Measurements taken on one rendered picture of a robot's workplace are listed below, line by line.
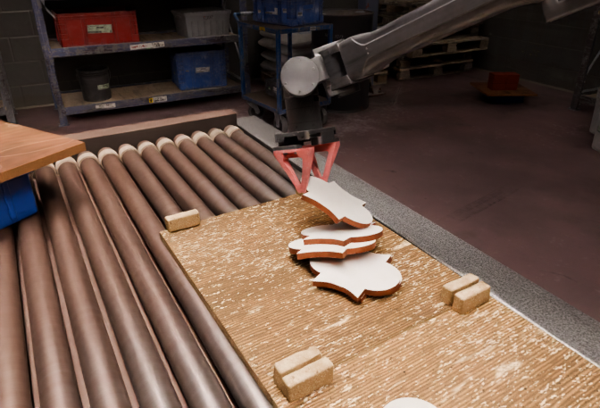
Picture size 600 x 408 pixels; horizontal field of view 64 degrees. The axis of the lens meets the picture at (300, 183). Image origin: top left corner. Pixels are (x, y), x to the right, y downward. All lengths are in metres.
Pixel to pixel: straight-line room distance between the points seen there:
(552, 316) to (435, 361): 0.22
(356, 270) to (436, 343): 0.15
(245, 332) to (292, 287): 0.11
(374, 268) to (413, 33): 0.33
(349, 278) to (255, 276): 0.14
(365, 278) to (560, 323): 0.27
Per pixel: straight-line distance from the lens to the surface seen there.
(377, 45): 0.72
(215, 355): 0.67
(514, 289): 0.82
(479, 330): 0.69
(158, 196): 1.05
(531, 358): 0.68
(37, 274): 0.88
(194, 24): 4.89
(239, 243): 0.82
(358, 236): 0.74
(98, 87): 4.83
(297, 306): 0.69
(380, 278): 0.71
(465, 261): 0.86
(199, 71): 5.00
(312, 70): 0.72
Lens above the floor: 1.38
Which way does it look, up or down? 26 degrees down
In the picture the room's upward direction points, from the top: straight up
